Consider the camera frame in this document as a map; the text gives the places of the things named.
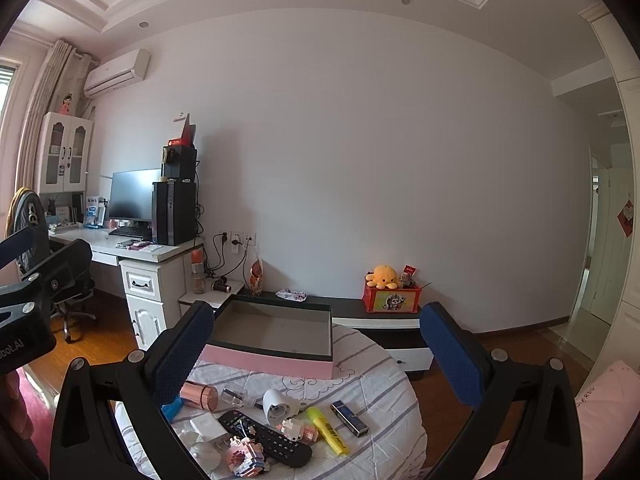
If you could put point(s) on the red toy box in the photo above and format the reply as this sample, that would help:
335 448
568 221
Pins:
391 301

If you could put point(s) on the blue object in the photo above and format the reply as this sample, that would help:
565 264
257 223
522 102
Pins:
171 410

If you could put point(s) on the blue gold rectangular case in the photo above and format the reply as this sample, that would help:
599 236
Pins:
349 419

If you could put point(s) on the black computer tower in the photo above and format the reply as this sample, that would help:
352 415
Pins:
173 212

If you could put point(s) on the white cup-shaped device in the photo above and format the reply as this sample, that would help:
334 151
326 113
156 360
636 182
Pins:
277 407

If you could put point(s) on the white air conditioner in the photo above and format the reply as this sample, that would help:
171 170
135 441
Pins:
127 69

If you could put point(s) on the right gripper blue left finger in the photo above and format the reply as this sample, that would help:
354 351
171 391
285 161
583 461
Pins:
86 441

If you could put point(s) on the pink block figure toy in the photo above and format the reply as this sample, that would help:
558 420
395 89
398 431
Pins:
246 458

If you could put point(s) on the striped white bedsheet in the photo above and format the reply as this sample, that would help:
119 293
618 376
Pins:
369 401

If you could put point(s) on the black speaker box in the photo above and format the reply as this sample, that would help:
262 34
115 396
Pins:
178 162

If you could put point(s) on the white round case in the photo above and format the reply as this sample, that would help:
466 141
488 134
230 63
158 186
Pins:
207 457

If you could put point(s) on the orange cap bottle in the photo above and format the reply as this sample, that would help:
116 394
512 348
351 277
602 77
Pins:
198 273

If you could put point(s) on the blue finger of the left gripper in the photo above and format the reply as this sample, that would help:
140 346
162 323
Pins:
16 245

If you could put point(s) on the black remote control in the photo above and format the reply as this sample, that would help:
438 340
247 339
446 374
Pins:
276 446

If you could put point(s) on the computer monitor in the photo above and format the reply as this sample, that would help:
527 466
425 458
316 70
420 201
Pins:
131 195

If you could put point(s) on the orange octopus plush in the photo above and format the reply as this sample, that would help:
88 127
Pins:
383 277

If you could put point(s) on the white desk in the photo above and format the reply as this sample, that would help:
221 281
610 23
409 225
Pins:
153 278

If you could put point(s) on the yellow highlighter marker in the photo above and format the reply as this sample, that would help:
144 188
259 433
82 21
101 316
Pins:
327 432

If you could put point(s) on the pink pillow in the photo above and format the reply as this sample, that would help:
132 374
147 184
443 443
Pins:
608 416

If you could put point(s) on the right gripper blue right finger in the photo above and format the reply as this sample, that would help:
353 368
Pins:
546 443

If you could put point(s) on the orange snack bag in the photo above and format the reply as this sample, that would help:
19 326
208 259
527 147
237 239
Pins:
256 281

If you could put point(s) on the clear glass bottle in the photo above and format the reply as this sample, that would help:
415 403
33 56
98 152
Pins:
232 398

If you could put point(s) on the white charger adapter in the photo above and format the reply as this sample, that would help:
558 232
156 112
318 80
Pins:
208 428

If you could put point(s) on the pink storage box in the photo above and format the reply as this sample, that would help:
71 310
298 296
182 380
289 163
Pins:
272 336

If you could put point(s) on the white glass door cabinet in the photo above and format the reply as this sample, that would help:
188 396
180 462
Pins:
63 154

